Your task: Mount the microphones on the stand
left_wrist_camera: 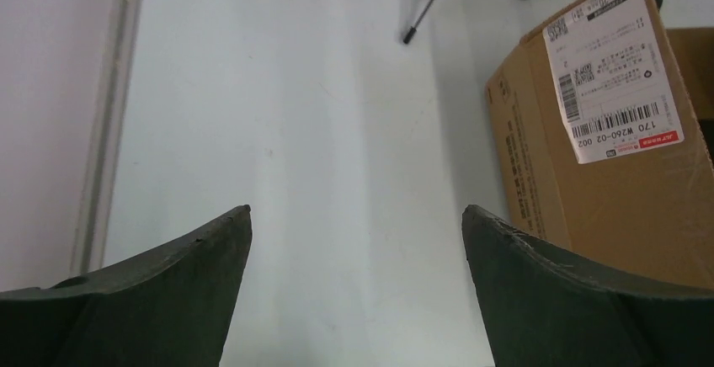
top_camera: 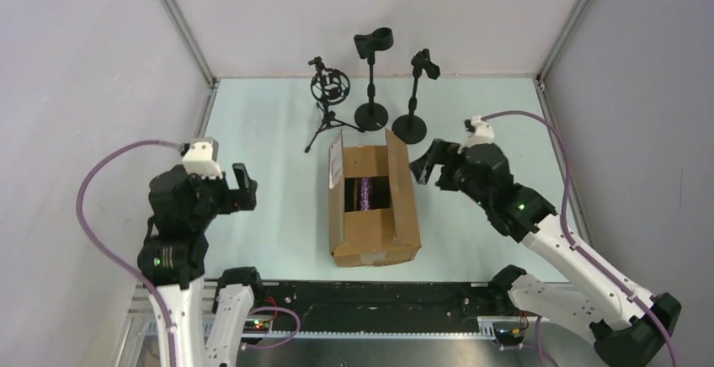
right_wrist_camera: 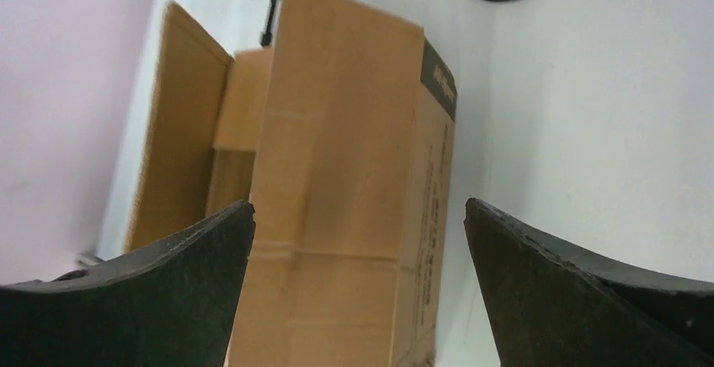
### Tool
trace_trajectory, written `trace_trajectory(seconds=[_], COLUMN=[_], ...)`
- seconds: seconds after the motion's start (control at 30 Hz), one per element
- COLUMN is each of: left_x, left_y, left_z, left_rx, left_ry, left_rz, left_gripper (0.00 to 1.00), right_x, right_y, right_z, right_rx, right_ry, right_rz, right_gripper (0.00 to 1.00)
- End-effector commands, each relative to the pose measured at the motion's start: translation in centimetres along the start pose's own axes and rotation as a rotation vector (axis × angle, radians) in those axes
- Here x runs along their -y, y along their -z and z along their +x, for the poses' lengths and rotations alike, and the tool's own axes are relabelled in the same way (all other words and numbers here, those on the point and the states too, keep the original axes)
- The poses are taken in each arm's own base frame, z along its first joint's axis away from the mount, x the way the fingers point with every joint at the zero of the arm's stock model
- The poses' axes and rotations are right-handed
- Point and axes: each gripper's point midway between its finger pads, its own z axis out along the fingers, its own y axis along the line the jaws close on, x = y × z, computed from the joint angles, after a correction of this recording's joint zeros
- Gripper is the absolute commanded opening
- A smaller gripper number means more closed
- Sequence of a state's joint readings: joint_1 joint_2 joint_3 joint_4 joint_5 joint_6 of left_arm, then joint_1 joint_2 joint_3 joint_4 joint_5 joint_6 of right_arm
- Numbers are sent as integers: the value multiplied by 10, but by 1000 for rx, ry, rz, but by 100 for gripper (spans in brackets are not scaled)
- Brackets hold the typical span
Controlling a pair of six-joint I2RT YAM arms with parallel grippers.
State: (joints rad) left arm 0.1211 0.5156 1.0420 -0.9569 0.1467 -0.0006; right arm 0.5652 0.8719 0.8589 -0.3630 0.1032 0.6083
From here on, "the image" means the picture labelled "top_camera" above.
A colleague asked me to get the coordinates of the purple glitter microphone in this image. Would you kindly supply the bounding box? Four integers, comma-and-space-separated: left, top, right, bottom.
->
359, 178, 373, 211

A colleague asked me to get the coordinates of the brown cardboard box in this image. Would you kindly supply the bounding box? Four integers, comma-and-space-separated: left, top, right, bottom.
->
328, 129, 422, 268

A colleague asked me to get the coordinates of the black tripod shock mount stand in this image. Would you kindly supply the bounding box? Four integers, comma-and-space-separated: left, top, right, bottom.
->
304, 56, 365, 153

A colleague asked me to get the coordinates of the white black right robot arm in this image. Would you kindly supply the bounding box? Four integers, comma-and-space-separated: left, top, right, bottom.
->
409, 139, 682, 366

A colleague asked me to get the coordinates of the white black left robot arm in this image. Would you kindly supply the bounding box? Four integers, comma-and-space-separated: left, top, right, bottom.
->
137, 163, 264, 366

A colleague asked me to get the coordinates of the black round-base clamp stand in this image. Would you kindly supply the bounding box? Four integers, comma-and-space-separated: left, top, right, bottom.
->
392, 48, 441, 145

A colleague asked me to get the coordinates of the black round-base clip stand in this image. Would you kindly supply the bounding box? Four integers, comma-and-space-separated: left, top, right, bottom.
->
354, 27, 394, 131

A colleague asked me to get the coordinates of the left base circuit board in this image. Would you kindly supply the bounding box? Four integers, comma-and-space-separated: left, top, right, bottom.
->
242, 319, 272, 335

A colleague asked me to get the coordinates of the base circuit board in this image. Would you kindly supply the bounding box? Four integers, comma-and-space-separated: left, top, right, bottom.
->
494, 328, 525, 348
242, 319, 272, 335

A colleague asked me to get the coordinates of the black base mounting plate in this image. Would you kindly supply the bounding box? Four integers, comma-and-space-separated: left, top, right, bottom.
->
256, 281, 517, 333

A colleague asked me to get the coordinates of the right base circuit board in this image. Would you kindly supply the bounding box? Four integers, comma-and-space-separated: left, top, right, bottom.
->
494, 328, 525, 348

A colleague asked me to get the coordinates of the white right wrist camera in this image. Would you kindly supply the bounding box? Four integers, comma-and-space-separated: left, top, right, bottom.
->
457, 116, 495, 153

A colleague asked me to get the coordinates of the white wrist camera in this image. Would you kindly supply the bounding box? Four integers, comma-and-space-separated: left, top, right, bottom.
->
181, 138, 225, 180
457, 116, 495, 153

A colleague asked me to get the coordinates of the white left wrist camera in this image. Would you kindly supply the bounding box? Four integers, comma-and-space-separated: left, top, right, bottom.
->
181, 138, 225, 180

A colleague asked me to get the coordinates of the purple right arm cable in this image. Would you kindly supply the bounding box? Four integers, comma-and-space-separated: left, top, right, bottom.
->
480, 109, 679, 367

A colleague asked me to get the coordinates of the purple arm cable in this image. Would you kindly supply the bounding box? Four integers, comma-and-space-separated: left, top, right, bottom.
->
480, 109, 679, 367
76, 140, 185, 367

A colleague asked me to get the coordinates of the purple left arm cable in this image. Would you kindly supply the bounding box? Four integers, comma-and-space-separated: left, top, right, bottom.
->
76, 140, 185, 367

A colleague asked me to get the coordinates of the grey slotted cable duct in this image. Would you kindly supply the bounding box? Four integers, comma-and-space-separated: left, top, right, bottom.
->
200, 319, 504, 343

